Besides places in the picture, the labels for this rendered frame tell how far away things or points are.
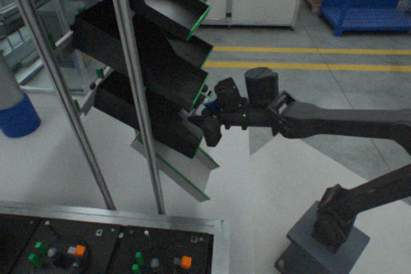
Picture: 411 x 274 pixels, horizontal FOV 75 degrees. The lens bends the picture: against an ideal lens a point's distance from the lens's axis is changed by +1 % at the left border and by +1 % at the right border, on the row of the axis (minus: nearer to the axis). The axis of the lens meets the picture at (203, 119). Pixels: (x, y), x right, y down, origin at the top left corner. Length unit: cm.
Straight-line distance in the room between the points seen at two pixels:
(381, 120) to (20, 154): 128
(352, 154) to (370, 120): 211
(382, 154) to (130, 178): 218
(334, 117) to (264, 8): 402
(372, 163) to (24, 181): 238
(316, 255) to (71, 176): 89
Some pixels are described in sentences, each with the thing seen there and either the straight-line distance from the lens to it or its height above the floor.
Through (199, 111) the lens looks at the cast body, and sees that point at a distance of 65.
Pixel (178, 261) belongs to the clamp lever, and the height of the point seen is 106.
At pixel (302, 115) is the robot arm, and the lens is 54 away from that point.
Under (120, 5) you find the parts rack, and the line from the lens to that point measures 50.
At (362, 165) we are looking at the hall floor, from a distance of 257.
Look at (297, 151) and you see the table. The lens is 123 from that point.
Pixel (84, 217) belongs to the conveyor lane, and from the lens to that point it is 94.
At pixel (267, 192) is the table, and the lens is 106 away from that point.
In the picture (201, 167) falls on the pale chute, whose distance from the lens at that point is 90.
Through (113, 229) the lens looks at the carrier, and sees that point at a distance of 87.
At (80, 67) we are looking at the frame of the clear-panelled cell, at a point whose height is 105.
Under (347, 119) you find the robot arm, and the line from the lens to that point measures 52.
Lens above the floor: 172
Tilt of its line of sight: 41 degrees down
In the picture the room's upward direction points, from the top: straight up
